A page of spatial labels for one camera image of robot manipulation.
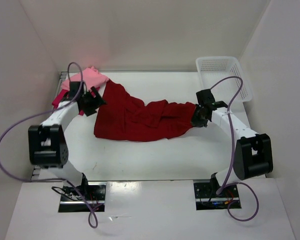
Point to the light pink t shirt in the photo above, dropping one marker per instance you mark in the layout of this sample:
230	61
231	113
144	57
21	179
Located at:
91	77

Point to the white plastic basket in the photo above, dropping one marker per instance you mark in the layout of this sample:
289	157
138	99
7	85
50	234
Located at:
225	74

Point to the magenta red t shirt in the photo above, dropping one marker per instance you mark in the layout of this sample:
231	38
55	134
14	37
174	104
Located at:
55	103

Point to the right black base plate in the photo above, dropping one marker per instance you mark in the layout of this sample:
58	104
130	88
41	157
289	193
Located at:
206	198

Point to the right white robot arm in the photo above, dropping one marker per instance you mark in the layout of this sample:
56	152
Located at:
251	152

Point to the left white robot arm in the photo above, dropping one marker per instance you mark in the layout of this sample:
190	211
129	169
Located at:
47	143

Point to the dark red t shirt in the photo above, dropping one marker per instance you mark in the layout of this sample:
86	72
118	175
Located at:
127	118

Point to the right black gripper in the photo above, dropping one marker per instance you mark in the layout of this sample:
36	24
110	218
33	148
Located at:
195	121

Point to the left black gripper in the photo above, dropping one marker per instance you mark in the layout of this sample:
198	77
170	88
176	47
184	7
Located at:
97	102

